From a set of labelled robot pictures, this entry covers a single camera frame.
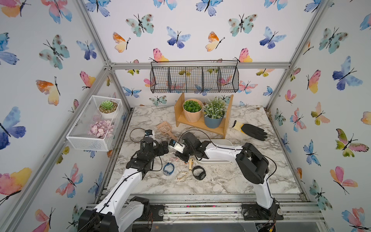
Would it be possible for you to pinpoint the beige gold wrist watch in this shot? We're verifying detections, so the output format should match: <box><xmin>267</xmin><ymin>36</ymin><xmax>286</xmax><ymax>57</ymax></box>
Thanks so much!
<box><xmin>176</xmin><ymin>171</ymin><xmax>188</xmax><ymax>180</ymax></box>

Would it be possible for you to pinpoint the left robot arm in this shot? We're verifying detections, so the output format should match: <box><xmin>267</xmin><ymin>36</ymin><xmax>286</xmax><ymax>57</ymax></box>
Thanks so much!
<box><xmin>78</xmin><ymin>136</ymin><xmax>169</xmax><ymax>232</ymax></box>

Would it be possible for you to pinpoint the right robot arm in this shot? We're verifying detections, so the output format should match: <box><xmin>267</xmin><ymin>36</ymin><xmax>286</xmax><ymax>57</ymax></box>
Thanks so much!
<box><xmin>169</xmin><ymin>132</ymin><xmax>274</xmax><ymax>209</ymax></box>

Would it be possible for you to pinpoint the white storage box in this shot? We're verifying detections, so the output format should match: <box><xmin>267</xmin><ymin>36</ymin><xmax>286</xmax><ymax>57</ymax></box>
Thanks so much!
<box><xmin>199</xmin><ymin>139</ymin><xmax>236</xmax><ymax>165</ymax></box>

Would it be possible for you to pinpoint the wooden shelf stand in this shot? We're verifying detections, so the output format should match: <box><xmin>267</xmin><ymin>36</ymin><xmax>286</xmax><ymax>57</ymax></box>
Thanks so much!
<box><xmin>174</xmin><ymin>93</ymin><xmax>234</xmax><ymax>139</ymax></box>

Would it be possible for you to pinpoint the pink pot green plant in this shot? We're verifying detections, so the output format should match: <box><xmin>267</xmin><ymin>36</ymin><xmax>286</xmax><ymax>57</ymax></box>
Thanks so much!
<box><xmin>183</xmin><ymin>99</ymin><xmax>203</xmax><ymax>123</ymax></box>

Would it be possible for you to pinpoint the blue pot herb plant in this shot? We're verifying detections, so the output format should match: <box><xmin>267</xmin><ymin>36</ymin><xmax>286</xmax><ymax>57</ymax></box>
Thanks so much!
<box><xmin>204</xmin><ymin>97</ymin><xmax>227</xmax><ymax>129</ymax></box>

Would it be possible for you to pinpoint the pink flower decoration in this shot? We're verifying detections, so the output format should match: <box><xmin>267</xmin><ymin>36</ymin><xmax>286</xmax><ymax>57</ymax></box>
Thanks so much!
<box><xmin>88</xmin><ymin>120</ymin><xmax>114</xmax><ymax>139</ymax></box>

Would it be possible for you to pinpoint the succulent in white pot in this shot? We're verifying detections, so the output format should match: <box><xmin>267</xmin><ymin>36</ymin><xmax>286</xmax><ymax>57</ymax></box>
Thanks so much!
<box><xmin>99</xmin><ymin>100</ymin><xmax>118</xmax><ymax>120</ymax></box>

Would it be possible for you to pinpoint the black work glove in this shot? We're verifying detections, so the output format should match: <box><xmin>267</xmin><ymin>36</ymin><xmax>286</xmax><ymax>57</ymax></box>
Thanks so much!
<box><xmin>233</xmin><ymin>120</ymin><xmax>268</xmax><ymax>141</ymax></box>

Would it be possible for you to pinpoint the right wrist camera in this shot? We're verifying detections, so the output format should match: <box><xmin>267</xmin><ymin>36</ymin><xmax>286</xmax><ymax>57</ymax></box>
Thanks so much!
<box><xmin>169</xmin><ymin>139</ymin><xmax>186</xmax><ymax>154</ymax></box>

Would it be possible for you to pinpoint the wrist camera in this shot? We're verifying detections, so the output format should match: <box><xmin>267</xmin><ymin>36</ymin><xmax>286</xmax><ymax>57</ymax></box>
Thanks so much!
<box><xmin>169</xmin><ymin>139</ymin><xmax>186</xmax><ymax>154</ymax></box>
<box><xmin>144</xmin><ymin>129</ymin><xmax>155</xmax><ymax>139</ymax></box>

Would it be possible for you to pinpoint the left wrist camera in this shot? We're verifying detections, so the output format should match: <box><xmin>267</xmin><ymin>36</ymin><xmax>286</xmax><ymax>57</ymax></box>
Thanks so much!
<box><xmin>144</xmin><ymin>129</ymin><xmax>155</xmax><ymax>139</ymax></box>

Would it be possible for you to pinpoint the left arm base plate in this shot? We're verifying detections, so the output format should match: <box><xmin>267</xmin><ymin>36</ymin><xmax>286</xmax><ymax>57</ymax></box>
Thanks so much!
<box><xmin>129</xmin><ymin>196</ymin><xmax>165</xmax><ymax>222</ymax></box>

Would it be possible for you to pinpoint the white mesh wall shelf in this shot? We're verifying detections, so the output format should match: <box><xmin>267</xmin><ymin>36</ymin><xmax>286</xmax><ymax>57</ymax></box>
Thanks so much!
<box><xmin>66</xmin><ymin>95</ymin><xmax>123</xmax><ymax>151</ymax></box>

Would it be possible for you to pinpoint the black wire basket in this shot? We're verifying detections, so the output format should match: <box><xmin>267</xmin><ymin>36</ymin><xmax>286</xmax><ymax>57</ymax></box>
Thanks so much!
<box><xmin>150</xmin><ymin>61</ymin><xmax>240</xmax><ymax>96</ymax></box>

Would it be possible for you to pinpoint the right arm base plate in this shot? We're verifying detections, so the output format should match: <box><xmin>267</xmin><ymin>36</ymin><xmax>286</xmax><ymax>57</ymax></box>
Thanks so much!
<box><xmin>241</xmin><ymin>201</ymin><xmax>284</xmax><ymax>220</ymax></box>

